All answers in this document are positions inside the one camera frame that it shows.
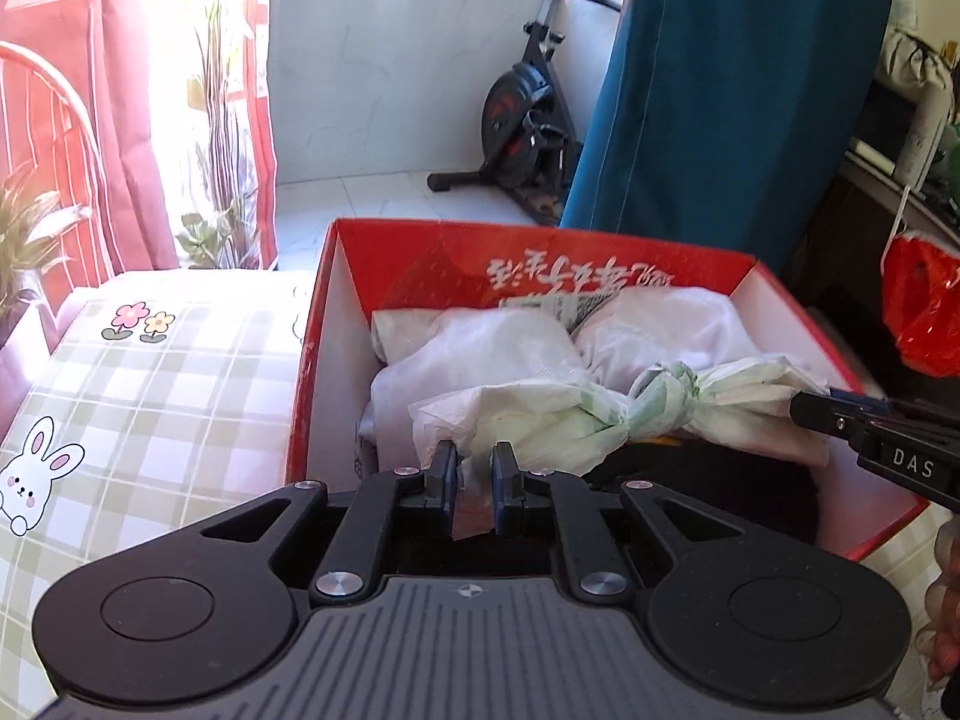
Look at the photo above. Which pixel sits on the person's right hand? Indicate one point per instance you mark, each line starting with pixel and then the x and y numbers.
pixel 946 600

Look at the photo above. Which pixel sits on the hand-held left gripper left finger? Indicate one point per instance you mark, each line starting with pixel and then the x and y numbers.
pixel 448 481

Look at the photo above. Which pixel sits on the white bottle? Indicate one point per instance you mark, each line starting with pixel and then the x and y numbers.
pixel 922 135

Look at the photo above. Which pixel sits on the arched spindle chair back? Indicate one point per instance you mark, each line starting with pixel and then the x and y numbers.
pixel 71 127

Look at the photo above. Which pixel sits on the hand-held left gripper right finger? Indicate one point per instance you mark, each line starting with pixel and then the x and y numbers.
pixel 498 487

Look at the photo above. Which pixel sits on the red strawberry cardboard box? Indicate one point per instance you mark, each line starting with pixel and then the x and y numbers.
pixel 330 360

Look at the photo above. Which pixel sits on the teal curtain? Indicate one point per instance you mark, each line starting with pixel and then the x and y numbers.
pixel 735 105

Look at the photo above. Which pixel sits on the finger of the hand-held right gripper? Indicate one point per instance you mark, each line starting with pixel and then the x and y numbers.
pixel 855 397
pixel 817 412

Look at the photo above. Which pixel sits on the black exercise bike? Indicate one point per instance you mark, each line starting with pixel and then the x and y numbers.
pixel 517 127

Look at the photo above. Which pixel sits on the pale cloth bag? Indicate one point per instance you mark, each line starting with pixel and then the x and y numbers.
pixel 911 60

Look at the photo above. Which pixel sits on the white green plastic bag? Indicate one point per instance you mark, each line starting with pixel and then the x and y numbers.
pixel 540 420

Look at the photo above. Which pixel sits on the red plastic bag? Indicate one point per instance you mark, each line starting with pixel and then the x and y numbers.
pixel 922 300

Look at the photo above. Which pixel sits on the red curtain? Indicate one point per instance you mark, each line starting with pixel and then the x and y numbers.
pixel 135 127

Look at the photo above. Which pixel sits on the potted green plant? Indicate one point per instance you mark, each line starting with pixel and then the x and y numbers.
pixel 22 240

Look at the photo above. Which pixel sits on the white cloth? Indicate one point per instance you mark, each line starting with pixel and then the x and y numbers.
pixel 480 345

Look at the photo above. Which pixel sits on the artificial flower stems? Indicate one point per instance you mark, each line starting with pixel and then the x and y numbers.
pixel 221 112

